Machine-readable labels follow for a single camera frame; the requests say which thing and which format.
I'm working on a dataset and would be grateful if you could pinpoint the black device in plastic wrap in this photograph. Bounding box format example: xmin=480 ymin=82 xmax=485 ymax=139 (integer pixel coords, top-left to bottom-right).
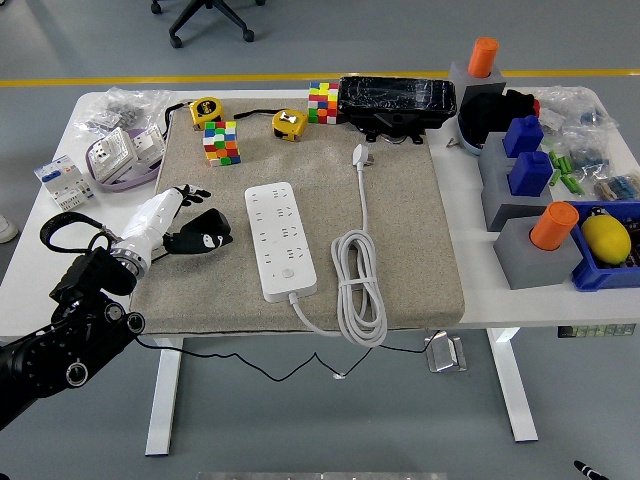
xmin=337 ymin=75 xmax=459 ymax=146

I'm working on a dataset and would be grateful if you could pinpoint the clear bag with resistors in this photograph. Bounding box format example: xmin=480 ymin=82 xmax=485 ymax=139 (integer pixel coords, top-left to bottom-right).
xmin=593 ymin=171 xmax=640 ymax=203

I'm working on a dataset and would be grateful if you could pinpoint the light blue dish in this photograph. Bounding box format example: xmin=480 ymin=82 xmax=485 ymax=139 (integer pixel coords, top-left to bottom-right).
xmin=457 ymin=112 xmax=485 ymax=157

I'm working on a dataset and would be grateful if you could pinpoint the white power strip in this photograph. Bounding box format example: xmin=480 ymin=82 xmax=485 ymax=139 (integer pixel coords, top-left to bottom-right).
xmin=243 ymin=181 xmax=319 ymax=304

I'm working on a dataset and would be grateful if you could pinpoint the yellow tape measure black label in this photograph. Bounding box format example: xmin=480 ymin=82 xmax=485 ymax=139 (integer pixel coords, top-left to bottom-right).
xmin=162 ymin=96 xmax=225 ymax=136

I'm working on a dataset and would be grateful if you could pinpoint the clear bag with white parts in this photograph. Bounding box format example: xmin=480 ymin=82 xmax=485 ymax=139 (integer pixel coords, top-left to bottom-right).
xmin=534 ymin=85 xmax=624 ymax=151

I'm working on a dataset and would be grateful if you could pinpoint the purple strap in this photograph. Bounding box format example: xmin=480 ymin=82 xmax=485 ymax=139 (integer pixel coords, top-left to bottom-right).
xmin=84 ymin=127 xmax=166 ymax=194

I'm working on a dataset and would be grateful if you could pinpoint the clear bag with grey parts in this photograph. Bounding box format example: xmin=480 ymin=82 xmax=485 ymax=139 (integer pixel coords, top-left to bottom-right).
xmin=73 ymin=86 xmax=174 ymax=139

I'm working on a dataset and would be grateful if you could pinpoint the blue plastic bin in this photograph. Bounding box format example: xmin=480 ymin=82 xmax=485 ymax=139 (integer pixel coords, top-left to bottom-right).
xmin=563 ymin=200 xmax=640 ymax=294

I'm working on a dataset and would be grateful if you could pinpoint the table control panel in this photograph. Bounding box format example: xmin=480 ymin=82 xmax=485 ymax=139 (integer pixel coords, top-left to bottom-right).
xmin=557 ymin=323 xmax=637 ymax=340

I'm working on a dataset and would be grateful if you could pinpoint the white power strip cable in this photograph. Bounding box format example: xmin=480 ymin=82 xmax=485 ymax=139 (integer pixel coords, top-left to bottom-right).
xmin=287 ymin=143 xmax=389 ymax=348

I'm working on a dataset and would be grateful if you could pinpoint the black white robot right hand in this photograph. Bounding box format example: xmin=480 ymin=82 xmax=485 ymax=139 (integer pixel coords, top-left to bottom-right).
xmin=573 ymin=459 xmax=609 ymax=480

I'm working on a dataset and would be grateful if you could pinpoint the black office chair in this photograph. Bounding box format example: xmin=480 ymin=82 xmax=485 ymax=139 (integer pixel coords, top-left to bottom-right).
xmin=149 ymin=0 xmax=269 ymax=50

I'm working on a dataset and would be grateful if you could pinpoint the black power adapter plug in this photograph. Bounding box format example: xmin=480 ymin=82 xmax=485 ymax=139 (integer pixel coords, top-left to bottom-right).
xmin=175 ymin=208 xmax=234 ymax=247

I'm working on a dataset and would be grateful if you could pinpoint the clear bag with blue parts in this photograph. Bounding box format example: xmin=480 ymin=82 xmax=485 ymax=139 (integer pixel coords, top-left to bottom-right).
xmin=567 ymin=134 xmax=614 ymax=176

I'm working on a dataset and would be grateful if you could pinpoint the tall colourful puzzle cube stack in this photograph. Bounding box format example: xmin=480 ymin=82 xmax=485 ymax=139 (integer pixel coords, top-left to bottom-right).
xmin=202 ymin=120 xmax=242 ymax=168

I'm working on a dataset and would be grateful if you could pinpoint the thin black adapter cord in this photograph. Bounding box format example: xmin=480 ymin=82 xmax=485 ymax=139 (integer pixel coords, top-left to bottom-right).
xmin=130 ymin=327 xmax=444 ymax=384

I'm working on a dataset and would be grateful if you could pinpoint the grey block with hole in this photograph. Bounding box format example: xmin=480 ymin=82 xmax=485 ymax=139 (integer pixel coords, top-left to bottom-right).
xmin=480 ymin=159 xmax=566 ymax=233
xmin=478 ymin=131 xmax=516 ymax=174
xmin=493 ymin=217 xmax=585 ymax=291
xmin=448 ymin=59 xmax=507 ymax=109

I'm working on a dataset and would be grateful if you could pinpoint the orange cylinder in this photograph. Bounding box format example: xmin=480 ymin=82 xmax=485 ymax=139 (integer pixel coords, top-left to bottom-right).
xmin=529 ymin=201 xmax=580 ymax=251
xmin=467 ymin=37 xmax=500 ymax=79

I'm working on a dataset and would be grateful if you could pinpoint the white shoe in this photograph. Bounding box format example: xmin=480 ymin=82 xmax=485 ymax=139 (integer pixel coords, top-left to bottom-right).
xmin=0 ymin=213 xmax=20 ymax=245

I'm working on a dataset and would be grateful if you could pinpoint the white table leg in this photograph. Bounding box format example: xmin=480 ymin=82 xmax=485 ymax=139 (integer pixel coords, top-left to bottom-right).
xmin=487 ymin=327 xmax=540 ymax=444
xmin=144 ymin=337 xmax=185 ymax=457

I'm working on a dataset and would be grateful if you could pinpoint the silver metal pedal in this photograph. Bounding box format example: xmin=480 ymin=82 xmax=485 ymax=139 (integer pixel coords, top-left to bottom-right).
xmin=423 ymin=334 xmax=469 ymax=374

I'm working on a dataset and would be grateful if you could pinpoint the yellow lemon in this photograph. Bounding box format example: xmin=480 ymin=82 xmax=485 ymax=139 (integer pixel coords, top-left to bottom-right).
xmin=580 ymin=214 xmax=632 ymax=265

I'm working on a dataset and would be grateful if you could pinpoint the white circuit breaker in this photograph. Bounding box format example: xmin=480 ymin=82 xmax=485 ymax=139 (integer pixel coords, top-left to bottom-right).
xmin=33 ymin=154 xmax=97 ymax=214

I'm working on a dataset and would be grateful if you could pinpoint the blue plastic block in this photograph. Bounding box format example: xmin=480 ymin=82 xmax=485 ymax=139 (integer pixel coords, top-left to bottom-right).
xmin=507 ymin=150 xmax=555 ymax=198
xmin=502 ymin=115 xmax=545 ymax=159

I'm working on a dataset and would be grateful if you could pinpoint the grey-brown mat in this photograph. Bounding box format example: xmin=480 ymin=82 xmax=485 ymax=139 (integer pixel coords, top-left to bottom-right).
xmin=128 ymin=97 xmax=466 ymax=337

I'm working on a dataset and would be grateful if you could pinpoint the yellow tape measure chrome clip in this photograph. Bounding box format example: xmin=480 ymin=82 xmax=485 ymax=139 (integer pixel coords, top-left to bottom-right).
xmin=233 ymin=107 xmax=309 ymax=143

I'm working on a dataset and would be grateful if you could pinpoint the black cloth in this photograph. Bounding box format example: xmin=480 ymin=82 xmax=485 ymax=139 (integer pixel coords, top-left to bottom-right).
xmin=458 ymin=88 xmax=539 ymax=146

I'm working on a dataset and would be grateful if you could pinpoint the white wall socket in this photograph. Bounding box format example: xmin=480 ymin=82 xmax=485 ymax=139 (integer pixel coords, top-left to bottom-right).
xmin=92 ymin=127 xmax=139 ymax=181
xmin=128 ymin=124 xmax=166 ymax=169

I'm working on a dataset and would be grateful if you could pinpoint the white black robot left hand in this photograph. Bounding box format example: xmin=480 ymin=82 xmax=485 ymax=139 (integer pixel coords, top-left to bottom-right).
xmin=118 ymin=183 xmax=235 ymax=274

